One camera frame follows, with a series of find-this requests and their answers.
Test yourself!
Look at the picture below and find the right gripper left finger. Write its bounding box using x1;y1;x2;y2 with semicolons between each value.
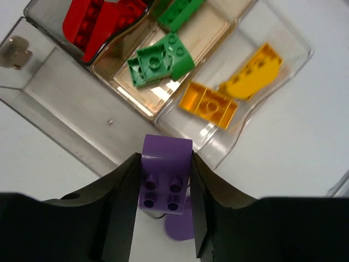
1;153;141;261

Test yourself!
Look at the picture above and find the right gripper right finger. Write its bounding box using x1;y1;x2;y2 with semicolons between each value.
190;153;348;261

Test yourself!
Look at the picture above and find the purple small lego brick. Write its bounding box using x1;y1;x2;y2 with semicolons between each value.
139;134;192;215

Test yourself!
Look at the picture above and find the yellow square lego brick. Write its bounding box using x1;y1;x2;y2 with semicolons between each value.
179;82;238;129

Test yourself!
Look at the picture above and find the yellow rounded lego brick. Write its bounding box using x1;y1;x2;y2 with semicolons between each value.
219;43;283;100

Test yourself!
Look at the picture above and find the green lego brick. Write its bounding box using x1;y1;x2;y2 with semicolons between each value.
161;32;195;81

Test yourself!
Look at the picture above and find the red long lego brick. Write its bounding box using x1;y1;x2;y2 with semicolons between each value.
62;0;104;52

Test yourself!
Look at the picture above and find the green lego plate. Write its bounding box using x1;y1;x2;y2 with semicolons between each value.
158;0;204;32

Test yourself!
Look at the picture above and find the purple rounded lego brick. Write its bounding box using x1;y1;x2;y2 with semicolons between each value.
165;196;194;241

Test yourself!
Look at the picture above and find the green small lego cube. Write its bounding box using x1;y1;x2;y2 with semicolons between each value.
127;58;162;88

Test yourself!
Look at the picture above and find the long clear tray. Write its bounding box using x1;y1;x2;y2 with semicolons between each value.
1;18;157;175

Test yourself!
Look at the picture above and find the clear container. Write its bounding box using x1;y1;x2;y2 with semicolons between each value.
155;1;314;169

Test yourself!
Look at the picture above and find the amber container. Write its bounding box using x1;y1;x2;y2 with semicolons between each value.
92;1;253;120

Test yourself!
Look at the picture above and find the smoky grey container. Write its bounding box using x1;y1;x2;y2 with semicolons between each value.
24;1;154;68

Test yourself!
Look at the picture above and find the aluminium table rail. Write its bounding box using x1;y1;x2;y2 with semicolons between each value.
326;170;349;198

